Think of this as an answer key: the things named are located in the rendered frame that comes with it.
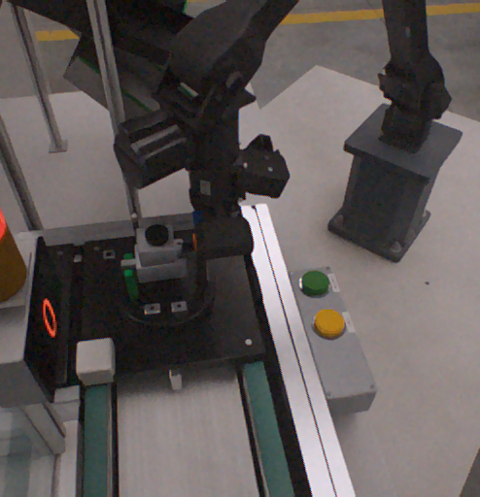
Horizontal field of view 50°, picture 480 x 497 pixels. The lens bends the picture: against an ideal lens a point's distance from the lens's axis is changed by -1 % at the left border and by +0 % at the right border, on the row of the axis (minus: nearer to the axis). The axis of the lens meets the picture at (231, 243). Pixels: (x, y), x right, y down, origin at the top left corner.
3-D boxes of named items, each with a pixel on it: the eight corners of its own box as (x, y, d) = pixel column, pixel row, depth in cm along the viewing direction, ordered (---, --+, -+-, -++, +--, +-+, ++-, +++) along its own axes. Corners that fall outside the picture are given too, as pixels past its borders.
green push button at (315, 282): (324, 276, 78) (325, 268, 77) (330, 297, 75) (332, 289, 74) (297, 280, 78) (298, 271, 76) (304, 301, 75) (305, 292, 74)
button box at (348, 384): (325, 288, 83) (330, 263, 79) (369, 411, 69) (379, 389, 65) (283, 293, 82) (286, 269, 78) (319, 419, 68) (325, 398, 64)
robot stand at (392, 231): (429, 217, 100) (463, 131, 85) (397, 264, 92) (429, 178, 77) (361, 187, 105) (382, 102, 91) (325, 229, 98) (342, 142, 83)
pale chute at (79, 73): (210, 137, 96) (227, 123, 93) (207, 184, 87) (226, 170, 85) (81, 33, 81) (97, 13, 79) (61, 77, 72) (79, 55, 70)
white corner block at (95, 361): (117, 351, 70) (112, 336, 67) (118, 382, 67) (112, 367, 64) (82, 356, 69) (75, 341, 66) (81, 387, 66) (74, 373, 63)
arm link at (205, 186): (193, 208, 50) (257, 201, 51) (177, 102, 62) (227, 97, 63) (199, 263, 56) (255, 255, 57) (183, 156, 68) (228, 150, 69)
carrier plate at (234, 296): (235, 231, 85) (235, 222, 83) (265, 360, 69) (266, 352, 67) (85, 249, 82) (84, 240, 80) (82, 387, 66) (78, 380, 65)
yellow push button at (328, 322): (337, 314, 73) (339, 306, 72) (346, 338, 71) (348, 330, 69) (310, 317, 73) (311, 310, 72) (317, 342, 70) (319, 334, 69)
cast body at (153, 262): (184, 252, 72) (180, 216, 66) (188, 277, 69) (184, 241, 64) (122, 260, 71) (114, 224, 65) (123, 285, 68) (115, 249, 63)
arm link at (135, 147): (200, 27, 51) (90, 66, 46) (253, 59, 46) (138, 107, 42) (205, 124, 59) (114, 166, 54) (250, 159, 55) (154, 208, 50)
